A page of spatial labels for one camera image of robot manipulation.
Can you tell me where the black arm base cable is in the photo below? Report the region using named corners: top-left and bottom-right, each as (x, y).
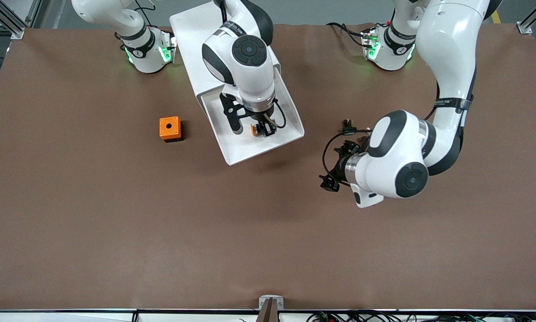
top-left (326, 21), bottom-right (367, 46)

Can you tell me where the brown camera post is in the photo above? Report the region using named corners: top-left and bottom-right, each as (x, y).
top-left (256, 298), bottom-right (279, 322)

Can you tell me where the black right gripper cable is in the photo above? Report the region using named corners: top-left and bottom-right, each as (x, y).
top-left (271, 97), bottom-right (287, 131)

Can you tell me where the aluminium frame profile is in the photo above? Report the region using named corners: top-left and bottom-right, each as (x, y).
top-left (516, 0), bottom-right (536, 35)
top-left (0, 0), bottom-right (43, 40)

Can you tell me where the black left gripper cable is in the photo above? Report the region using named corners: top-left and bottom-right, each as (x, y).
top-left (321, 129), bottom-right (372, 180)

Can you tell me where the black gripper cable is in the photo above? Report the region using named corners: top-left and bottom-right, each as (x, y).
top-left (271, 97), bottom-right (287, 131)
top-left (321, 129), bottom-right (372, 180)

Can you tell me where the black cable bundle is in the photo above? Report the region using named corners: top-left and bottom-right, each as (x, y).
top-left (307, 310), bottom-right (536, 322)

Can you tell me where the orange mushroom push button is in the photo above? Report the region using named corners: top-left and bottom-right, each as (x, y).
top-left (250, 123), bottom-right (276, 137)

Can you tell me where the orange box with hole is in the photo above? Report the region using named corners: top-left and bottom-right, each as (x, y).
top-left (159, 116), bottom-right (184, 143)

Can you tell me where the white plastic drawer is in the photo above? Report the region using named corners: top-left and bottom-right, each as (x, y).
top-left (195, 71), bottom-right (305, 166)

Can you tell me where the grey metal bracket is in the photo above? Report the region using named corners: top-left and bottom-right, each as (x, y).
top-left (258, 295), bottom-right (284, 310)

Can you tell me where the white drawer cabinet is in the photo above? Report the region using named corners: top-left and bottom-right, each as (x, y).
top-left (169, 0), bottom-right (282, 114)

